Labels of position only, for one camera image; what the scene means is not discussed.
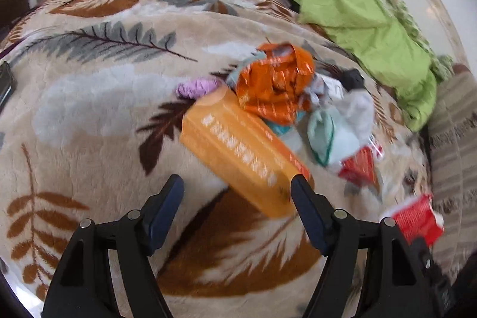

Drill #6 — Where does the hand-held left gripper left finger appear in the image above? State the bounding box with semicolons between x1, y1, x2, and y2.
41;174;185;318

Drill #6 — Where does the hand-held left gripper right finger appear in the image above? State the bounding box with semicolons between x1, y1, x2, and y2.
291;174;453;318

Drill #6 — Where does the light blue tissue packet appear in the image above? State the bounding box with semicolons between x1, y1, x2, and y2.
307;106;354;167

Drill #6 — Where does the orange cardboard box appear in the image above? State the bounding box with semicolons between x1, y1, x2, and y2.
180;85;312;219

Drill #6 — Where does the white spray bottle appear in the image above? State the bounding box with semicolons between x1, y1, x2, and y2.
337;89;376;159

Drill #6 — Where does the small red packet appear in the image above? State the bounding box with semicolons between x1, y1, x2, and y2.
338;146;378;189

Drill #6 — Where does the teal wrapper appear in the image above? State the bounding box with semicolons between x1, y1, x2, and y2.
266;119;299;137

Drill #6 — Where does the large red packet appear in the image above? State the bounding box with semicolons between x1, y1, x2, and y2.
379;194;445;248

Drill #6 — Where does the white crumpled wrapper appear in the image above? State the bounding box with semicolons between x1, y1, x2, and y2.
303;74;346;111

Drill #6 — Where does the purple crumpled wrapper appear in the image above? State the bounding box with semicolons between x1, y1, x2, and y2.
176;77;224;100

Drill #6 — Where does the orange snack bag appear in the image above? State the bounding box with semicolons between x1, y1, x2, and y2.
235;42;315;125

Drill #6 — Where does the black plastic bag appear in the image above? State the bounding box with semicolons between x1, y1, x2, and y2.
342;69;365;90

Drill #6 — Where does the striped beige pillow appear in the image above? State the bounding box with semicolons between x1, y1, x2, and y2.
425;68;477;268

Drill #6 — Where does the black smartphone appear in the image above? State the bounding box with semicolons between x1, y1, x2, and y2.
0;62;18;107

